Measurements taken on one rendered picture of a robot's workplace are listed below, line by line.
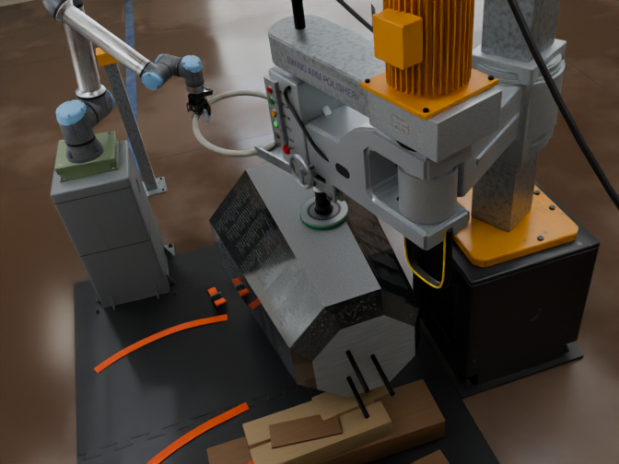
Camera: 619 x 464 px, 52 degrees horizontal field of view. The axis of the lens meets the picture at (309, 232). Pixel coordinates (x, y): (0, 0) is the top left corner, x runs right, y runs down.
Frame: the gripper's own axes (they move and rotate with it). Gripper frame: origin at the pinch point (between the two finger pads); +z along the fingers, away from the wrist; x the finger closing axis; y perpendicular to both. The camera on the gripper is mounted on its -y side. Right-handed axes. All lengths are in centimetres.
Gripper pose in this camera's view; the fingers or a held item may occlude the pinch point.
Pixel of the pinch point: (203, 119)
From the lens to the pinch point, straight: 337.1
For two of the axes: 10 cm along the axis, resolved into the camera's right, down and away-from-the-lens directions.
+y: -4.1, 7.0, -5.9
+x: 9.1, 3.2, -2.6
